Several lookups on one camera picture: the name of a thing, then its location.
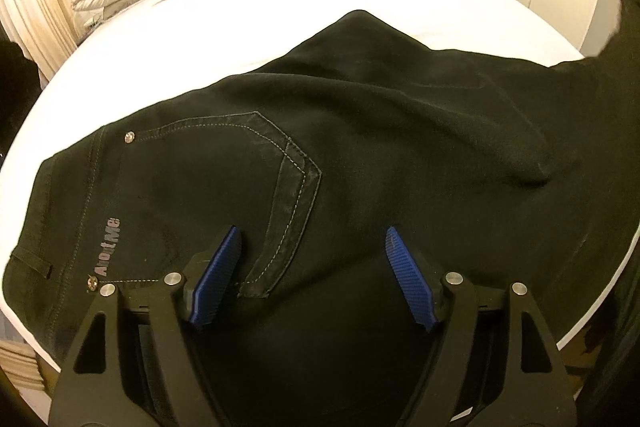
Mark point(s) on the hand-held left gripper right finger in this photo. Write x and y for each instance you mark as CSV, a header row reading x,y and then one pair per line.
x,y
410,274

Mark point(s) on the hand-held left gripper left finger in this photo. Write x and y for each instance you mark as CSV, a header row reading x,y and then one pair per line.
x,y
216,269

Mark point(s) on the black pants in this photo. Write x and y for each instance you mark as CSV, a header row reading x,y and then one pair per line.
x,y
380,142

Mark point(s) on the white bed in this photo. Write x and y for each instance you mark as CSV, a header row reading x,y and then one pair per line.
x,y
235,22

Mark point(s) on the cream curtain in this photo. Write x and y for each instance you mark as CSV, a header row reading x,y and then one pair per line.
x,y
37,2

